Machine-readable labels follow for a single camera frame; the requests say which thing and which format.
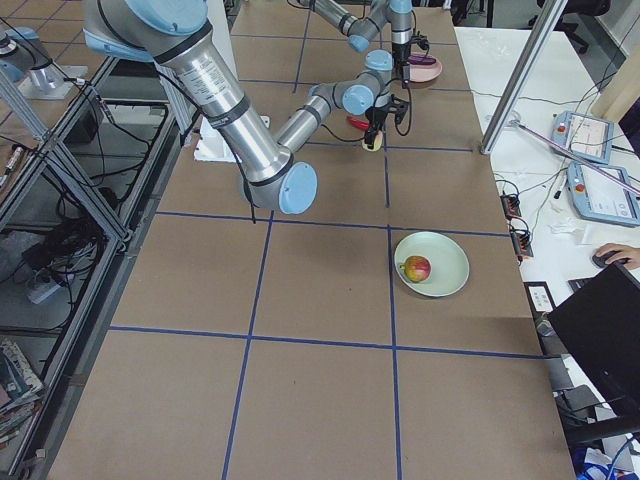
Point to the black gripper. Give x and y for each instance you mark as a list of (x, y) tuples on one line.
[(401, 56), (377, 116)]

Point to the lower teach pendant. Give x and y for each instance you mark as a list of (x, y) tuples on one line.
[(602, 197)]

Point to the pink plate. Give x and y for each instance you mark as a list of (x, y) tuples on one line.
[(419, 74)]

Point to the red yellow pomegranate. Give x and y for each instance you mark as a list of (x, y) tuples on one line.
[(416, 268)]

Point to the teach pendant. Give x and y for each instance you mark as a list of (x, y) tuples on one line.
[(602, 197), (588, 137)]

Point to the green plate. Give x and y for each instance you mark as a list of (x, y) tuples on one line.
[(449, 262)]

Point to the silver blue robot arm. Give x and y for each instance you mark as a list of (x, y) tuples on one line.
[(178, 35), (360, 32)]

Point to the red chili pepper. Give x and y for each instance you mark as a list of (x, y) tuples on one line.
[(357, 123)]

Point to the pink peach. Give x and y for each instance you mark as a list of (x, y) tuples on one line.
[(379, 142)]

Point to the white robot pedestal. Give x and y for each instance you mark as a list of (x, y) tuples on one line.
[(215, 135)]

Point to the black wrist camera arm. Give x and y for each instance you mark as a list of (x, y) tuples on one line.
[(420, 41)]

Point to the purple eggplant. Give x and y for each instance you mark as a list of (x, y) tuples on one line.
[(426, 61)]

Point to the aluminium frame post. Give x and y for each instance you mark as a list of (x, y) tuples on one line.
[(538, 37)]

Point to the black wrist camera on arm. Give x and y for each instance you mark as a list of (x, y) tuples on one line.
[(398, 108)]

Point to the black laptop monitor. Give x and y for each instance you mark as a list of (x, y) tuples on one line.
[(599, 326)]

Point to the black computer mouse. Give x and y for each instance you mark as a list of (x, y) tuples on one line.
[(601, 261)]

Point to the orange black circuit board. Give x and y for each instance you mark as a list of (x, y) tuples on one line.
[(511, 205)]

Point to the stack of magazines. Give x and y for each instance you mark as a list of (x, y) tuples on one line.
[(21, 390)]

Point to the person's hand on mouse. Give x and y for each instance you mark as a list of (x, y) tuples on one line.
[(632, 253)]

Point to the upper teach pendant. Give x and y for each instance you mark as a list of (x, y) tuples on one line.
[(588, 137)]

